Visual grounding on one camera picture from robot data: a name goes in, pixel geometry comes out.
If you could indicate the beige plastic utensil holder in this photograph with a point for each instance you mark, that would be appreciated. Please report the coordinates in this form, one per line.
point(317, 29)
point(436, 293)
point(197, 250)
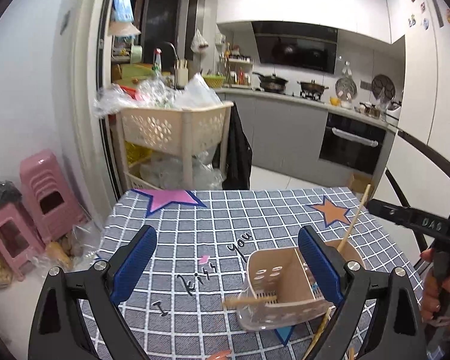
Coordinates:
point(283, 273)

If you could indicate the cardboard box on floor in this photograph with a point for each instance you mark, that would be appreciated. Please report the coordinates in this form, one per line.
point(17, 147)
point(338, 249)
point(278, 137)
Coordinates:
point(358, 184)

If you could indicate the black range hood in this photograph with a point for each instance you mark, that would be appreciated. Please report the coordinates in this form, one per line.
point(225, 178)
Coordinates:
point(297, 45)

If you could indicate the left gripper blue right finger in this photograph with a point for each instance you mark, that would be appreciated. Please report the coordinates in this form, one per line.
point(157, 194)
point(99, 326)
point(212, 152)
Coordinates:
point(325, 263)

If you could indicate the black built-in oven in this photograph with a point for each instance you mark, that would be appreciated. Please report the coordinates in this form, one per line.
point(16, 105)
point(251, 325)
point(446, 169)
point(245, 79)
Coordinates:
point(352, 143)

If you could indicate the black jacket on trolley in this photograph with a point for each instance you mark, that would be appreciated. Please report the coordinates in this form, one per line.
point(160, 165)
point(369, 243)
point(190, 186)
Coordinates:
point(239, 156)

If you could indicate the beige plastic basket trolley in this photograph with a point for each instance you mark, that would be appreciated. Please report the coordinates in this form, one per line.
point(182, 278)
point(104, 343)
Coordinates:
point(182, 133)

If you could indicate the white upper cabinets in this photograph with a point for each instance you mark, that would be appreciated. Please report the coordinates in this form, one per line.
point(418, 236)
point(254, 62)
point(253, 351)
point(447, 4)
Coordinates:
point(369, 18)

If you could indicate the short pink plastic stool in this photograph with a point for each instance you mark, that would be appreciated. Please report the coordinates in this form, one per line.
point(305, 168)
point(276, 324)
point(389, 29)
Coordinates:
point(19, 239)

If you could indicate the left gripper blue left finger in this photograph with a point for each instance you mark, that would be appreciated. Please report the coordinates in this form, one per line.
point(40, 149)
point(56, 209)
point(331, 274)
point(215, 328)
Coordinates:
point(128, 263)

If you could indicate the black wok on stove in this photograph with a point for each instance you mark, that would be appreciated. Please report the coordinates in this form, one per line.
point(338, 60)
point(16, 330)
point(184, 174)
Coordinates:
point(272, 83)

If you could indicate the long crossing wooden chopstick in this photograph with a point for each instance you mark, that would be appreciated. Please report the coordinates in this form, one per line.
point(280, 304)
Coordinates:
point(318, 333)

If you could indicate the tall pink plastic stool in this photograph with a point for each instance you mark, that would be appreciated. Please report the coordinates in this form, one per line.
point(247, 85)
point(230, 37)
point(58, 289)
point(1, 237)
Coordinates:
point(54, 208)

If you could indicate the right hand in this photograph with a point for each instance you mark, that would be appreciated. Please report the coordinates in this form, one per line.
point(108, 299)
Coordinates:
point(430, 302)

